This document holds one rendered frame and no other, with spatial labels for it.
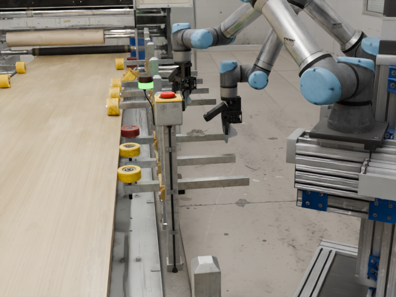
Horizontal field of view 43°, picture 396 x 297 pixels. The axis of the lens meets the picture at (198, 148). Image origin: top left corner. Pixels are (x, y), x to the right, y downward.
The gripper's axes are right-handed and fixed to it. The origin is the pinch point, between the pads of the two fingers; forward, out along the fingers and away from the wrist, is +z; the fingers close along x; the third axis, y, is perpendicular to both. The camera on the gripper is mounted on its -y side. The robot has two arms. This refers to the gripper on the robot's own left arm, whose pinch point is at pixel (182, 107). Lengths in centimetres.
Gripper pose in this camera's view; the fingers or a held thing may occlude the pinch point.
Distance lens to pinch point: 216.7
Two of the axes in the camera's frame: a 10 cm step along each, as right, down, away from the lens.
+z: 0.3, 9.5, 3.0
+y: 4.6, 2.6, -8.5
